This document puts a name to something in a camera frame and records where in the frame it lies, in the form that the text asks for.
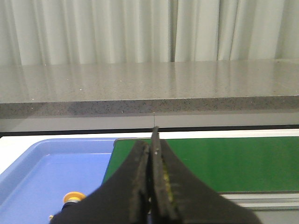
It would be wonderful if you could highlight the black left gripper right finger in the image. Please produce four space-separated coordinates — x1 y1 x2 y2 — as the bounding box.
150 127 261 224

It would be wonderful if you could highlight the green conveyor belt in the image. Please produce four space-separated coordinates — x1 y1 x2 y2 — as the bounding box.
102 136 299 194

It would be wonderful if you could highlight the white pleated curtain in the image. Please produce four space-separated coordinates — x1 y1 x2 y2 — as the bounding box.
0 0 299 66

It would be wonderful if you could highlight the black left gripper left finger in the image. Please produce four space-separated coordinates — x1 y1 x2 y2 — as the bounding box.
50 140 150 224

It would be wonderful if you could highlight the blue plastic tray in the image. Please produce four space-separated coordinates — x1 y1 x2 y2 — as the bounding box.
0 137 138 224

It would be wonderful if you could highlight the grey stone countertop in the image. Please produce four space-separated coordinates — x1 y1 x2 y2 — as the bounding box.
0 59 299 119

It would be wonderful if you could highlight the yellow mushroom push button switch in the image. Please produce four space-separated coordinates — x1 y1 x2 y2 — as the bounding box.
61 191 86 212

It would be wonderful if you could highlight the aluminium conveyor frame rail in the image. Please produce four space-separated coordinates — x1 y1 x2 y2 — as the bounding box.
221 192 299 210

